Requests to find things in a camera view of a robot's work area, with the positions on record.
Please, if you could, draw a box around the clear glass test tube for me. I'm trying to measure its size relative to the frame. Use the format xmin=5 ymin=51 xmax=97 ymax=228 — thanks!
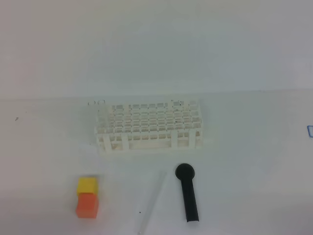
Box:
xmin=137 ymin=170 xmax=167 ymax=235

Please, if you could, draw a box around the white plastic test tube rack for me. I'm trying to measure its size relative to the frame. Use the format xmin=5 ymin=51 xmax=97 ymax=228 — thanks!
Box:
xmin=94 ymin=100 xmax=203 ymax=154

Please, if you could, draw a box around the clear test tube far left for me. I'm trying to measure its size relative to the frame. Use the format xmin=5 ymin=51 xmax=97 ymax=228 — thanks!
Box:
xmin=88 ymin=100 xmax=96 ymax=106

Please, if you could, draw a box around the black plastic scoop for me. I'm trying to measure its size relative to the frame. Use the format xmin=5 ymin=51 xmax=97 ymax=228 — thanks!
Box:
xmin=175 ymin=163 xmax=199 ymax=222

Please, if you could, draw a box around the yellow cube block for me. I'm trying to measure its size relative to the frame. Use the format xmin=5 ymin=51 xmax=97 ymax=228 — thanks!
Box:
xmin=77 ymin=177 xmax=98 ymax=195

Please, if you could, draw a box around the orange cube block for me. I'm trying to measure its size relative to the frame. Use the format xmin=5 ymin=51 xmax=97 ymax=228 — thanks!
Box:
xmin=76 ymin=193 xmax=99 ymax=219

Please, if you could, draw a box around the blue square marker sticker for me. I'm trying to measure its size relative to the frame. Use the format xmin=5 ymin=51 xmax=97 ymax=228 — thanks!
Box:
xmin=307 ymin=125 xmax=313 ymax=138

